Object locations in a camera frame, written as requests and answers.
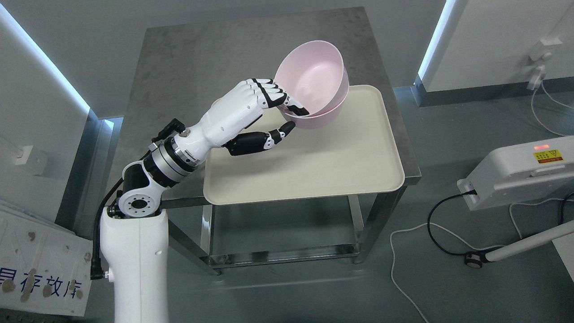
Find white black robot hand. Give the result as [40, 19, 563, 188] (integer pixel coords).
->
[185, 79, 309, 160]

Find pink bowl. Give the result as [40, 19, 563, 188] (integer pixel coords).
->
[274, 39, 350, 116]
[279, 68, 350, 129]

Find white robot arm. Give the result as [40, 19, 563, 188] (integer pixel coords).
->
[90, 119, 217, 323]

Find stainless steel table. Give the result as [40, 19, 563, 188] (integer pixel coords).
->
[107, 7, 422, 275]

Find cream plastic tray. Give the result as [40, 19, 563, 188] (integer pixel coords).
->
[203, 85, 405, 205]

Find white sign board blue letters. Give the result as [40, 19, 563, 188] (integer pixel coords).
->
[0, 206, 92, 317]

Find white stand leg with caster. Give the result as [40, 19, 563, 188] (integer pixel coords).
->
[464, 221, 574, 269]

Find white machine with warning label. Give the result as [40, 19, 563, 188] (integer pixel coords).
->
[457, 136, 574, 211]

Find white wall box left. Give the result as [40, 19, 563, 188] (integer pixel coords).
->
[0, 137, 48, 176]

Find white floor cable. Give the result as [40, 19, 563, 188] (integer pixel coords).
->
[390, 223, 476, 323]

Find black power cable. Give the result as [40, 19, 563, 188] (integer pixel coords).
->
[427, 190, 504, 257]

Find white wall socket plug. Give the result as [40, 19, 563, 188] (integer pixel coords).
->
[526, 37, 563, 91]

